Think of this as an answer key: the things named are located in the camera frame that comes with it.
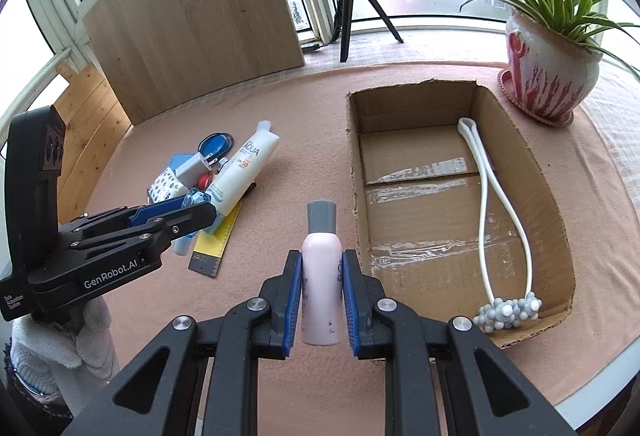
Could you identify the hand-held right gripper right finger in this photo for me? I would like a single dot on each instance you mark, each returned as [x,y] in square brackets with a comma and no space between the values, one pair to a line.
[350,301]

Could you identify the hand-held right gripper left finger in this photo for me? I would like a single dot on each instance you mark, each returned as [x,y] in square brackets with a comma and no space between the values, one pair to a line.
[295,301]

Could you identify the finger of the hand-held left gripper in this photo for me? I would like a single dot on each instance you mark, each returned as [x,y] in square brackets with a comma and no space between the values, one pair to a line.
[190,218]
[160,208]

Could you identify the printed tissue pack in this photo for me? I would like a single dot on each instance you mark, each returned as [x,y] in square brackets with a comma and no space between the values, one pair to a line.
[165,186]

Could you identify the small clear blue bottle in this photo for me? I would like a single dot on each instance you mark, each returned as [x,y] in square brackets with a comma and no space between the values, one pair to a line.
[182,243]

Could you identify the pink bottle with grey cap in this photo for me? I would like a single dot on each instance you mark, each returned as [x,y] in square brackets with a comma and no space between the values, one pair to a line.
[320,276]

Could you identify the yellow ruler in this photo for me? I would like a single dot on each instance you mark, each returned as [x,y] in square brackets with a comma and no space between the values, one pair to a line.
[212,251]

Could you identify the red cartoon toy figure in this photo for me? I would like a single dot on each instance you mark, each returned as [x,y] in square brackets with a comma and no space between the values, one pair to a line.
[204,181]

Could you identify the white charger plug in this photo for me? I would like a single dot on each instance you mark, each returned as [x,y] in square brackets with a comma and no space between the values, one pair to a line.
[192,168]

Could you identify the blue phone stand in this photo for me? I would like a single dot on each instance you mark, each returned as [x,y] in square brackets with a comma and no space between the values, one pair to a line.
[177,161]

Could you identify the black pen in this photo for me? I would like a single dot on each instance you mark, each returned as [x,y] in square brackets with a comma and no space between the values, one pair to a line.
[250,190]

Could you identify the blue round lid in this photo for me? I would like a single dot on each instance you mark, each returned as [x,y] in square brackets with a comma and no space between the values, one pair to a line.
[214,147]

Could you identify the white sunscreen tube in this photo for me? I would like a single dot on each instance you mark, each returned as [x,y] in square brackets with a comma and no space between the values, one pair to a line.
[245,166]

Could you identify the brown cardboard box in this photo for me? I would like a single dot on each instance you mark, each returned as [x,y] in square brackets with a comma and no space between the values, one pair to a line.
[425,216]

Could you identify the person's left hand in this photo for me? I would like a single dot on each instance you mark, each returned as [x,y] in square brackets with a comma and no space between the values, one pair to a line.
[65,356]

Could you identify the wooden plank panel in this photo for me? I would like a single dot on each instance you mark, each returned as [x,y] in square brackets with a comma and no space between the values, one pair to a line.
[90,126]

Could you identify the light wooden board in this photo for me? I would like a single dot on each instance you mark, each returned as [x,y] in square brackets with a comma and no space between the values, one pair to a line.
[195,16]

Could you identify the black tripod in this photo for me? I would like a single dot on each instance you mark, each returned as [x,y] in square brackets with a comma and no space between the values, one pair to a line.
[347,11]

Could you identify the pink plant saucer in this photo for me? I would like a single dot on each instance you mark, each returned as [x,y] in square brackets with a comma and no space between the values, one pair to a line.
[555,118]

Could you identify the spider plant in red-white pot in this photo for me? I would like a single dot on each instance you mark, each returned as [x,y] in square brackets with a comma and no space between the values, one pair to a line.
[550,71]

